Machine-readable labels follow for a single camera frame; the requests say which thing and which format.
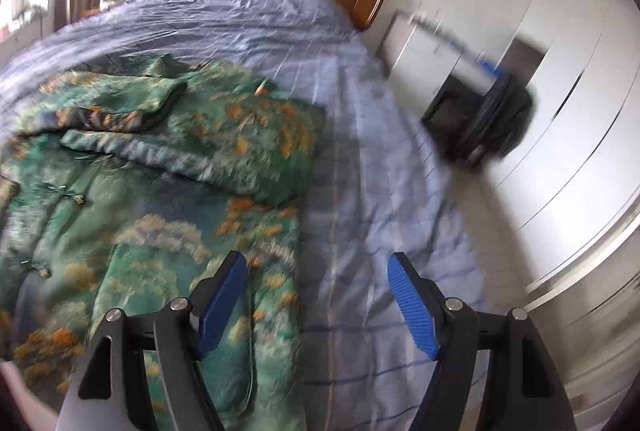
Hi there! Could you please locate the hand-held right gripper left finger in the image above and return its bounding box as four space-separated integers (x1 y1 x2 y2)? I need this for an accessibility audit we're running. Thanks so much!
55 251 249 431

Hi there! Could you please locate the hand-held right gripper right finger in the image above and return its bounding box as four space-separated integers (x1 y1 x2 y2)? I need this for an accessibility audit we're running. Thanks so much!
387 252 576 431

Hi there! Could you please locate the green printed padded jacket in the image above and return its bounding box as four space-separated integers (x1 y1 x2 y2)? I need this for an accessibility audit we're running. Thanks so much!
0 54 327 431

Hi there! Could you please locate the bed with checked blue bedding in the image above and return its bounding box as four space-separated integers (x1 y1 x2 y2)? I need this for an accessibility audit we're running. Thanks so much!
0 0 488 431

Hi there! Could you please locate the white desk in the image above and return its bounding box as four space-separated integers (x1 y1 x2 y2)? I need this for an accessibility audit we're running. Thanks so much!
382 11 496 132

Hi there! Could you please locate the white wardrobe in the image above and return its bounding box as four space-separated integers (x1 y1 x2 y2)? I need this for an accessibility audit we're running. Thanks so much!
480 0 640 292

